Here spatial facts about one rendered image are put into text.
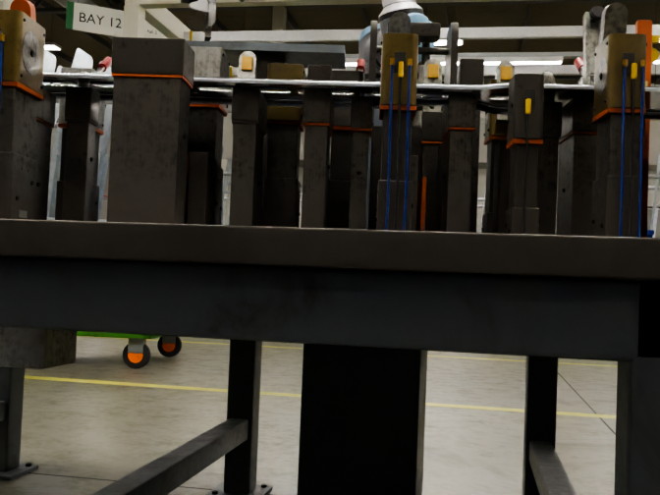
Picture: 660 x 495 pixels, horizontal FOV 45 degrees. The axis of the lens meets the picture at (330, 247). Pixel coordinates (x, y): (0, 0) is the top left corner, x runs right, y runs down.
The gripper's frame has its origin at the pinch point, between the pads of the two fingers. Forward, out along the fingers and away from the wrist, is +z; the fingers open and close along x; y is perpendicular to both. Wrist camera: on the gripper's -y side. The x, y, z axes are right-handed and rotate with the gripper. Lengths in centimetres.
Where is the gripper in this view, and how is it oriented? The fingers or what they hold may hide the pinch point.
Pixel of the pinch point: (210, 37)
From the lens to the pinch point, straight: 193.7
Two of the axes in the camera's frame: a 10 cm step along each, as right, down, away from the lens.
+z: -0.4, 10.0, -0.4
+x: 2.1, -0.3, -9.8
